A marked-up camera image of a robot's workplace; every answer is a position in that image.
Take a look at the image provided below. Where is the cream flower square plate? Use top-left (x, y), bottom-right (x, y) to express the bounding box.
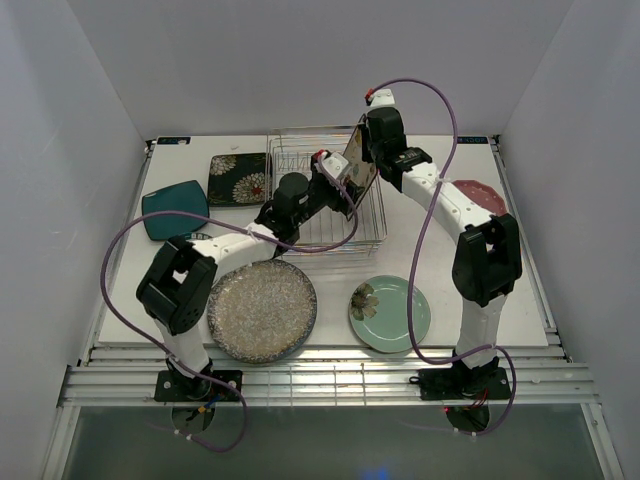
top-left (342, 122), bottom-right (377, 208)

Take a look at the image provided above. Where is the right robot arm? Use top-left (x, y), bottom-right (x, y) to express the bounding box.
top-left (360, 106), bottom-right (522, 400)

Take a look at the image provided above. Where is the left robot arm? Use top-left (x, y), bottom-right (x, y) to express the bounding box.
top-left (136, 150), bottom-right (359, 400)

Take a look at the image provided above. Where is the right blue table label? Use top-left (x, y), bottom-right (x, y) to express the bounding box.
top-left (457, 136), bottom-right (489, 145)

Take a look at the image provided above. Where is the blue table label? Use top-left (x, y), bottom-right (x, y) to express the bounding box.
top-left (457, 136), bottom-right (489, 145)
top-left (156, 136), bottom-right (191, 145)

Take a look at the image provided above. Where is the black floral square plate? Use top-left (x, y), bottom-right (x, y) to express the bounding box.
top-left (207, 153), bottom-right (271, 207)

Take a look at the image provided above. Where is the pink polka dot plate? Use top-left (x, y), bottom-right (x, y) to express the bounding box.
top-left (452, 180), bottom-right (508, 224)

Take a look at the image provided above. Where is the mint green flower plate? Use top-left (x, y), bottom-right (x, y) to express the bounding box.
top-left (348, 275), bottom-right (412, 354)

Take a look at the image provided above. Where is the large speckled round plate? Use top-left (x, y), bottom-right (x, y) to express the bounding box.
top-left (207, 260), bottom-right (317, 364)

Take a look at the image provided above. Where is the teal square plate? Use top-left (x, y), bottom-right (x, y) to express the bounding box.
top-left (141, 180), bottom-right (209, 241)

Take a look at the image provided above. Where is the white plate green rim left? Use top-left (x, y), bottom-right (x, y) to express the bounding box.
top-left (184, 232), bottom-right (211, 241)

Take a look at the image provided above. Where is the left blue table label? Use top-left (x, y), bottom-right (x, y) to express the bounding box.
top-left (156, 136), bottom-right (191, 145)

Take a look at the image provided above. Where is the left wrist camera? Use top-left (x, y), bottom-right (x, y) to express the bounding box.
top-left (316, 150), bottom-right (350, 184)

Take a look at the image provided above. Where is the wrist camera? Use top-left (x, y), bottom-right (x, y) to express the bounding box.
top-left (365, 88), bottom-right (395, 109)
top-left (316, 150), bottom-right (350, 184)

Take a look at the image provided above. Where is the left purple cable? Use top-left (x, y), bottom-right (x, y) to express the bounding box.
top-left (101, 164), bottom-right (360, 454)

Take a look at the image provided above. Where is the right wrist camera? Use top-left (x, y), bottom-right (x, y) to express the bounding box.
top-left (365, 88), bottom-right (395, 109)

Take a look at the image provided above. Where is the wire dish rack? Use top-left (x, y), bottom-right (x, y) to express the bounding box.
top-left (266, 125), bottom-right (387, 259)

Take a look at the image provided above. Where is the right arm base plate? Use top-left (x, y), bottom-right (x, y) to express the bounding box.
top-left (409, 358), bottom-right (511, 400)

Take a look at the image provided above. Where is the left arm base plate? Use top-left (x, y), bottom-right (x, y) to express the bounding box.
top-left (153, 370), bottom-right (239, 403)

